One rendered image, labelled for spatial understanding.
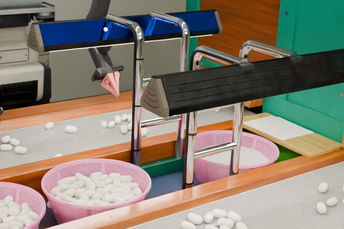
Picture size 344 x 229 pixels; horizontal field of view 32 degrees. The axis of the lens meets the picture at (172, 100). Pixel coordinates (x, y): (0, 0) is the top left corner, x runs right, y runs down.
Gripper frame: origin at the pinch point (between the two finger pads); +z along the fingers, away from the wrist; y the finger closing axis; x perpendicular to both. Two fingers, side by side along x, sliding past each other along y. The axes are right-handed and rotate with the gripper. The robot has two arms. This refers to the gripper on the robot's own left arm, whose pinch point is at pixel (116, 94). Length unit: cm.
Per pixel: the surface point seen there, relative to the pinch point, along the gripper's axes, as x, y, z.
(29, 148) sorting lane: -3.3, -36.4, 14.5
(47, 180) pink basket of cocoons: -21, -42, 32
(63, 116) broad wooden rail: 7.3, -17.7, 0.9
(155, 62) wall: 151, 135, -101
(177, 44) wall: 121, 135, -95
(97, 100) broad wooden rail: 10.1, -2.1, -4.0
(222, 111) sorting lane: -3.1, 35.2, 15.4
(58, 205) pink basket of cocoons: -28, -44, 41
